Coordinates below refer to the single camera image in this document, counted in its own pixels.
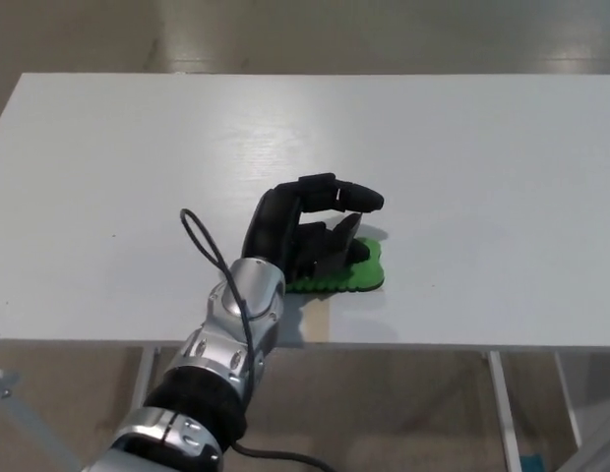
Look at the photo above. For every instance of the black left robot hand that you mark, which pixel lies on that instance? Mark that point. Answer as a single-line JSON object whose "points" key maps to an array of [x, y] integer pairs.
{"points": [[305, 221]]}

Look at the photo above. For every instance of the green whiteboard eraser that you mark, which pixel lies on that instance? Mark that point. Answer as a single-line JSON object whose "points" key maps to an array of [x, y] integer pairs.
{"points": [[359, 275]]}

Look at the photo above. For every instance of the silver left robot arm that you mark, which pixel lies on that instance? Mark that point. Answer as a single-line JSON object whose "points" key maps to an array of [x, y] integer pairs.
{"points": [[216, 364]]}

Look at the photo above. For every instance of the beige masking tape strip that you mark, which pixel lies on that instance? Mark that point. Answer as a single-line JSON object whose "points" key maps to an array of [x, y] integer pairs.
{"points": [[319, 320]]}

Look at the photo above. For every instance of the white metal table leg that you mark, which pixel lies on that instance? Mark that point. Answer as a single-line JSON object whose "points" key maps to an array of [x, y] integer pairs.
{"points": [[143, 376], [504, 413], [568, 398]]}

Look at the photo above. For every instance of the teal object on floor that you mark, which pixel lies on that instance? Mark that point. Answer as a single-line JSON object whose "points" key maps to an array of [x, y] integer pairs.
{"points": [[534, 463]]}

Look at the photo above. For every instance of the grey metal frame with bolts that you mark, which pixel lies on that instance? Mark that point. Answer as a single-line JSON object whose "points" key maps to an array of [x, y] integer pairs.
{"points": [[24, 423]]}

